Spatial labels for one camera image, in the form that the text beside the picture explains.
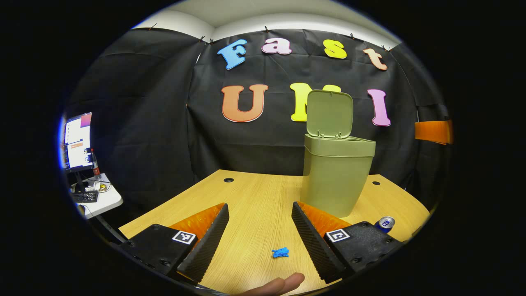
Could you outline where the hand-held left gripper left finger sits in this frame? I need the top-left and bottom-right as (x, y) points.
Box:
(119, 203), (230, 285)

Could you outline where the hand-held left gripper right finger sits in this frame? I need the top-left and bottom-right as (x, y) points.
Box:
(291, 201), (405, 284)

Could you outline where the green desktop garbage bin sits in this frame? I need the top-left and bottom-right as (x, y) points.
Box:
(300, 89), (376, 218)

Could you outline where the blue pop can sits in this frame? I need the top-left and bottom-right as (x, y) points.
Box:
(375, 216), (396, 234)

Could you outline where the wooden desktop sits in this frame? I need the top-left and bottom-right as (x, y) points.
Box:
(118, 169), (431, 295)

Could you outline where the white side table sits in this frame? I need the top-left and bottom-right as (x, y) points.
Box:
(71, 173), (124, 220)

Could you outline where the black backdrop cloth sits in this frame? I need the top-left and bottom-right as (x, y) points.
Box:
(66, 27), (452, 214)

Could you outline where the black keyboard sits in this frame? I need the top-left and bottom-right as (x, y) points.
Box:
(72, 190), (99, 204)

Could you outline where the red bottle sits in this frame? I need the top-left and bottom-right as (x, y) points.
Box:
(90, 148), (102, 180)

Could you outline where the computer monitor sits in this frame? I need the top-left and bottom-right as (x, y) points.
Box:
(62, 112), (94, 172)

